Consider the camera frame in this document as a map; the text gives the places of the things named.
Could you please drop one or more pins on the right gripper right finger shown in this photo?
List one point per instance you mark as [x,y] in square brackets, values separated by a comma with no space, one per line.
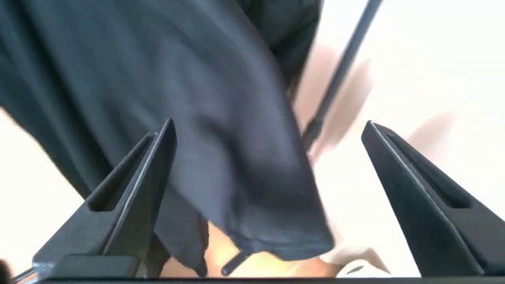
[414,205]

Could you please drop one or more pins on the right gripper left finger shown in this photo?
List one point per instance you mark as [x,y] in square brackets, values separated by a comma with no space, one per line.
[134,205]

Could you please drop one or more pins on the black garment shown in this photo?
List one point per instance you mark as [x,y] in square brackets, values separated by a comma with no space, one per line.
[158,59]

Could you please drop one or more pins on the black clothes rack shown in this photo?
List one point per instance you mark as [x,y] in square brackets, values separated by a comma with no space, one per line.
[343,67]

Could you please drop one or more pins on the white curtain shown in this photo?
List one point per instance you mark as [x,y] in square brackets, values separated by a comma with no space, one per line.
[434,59]

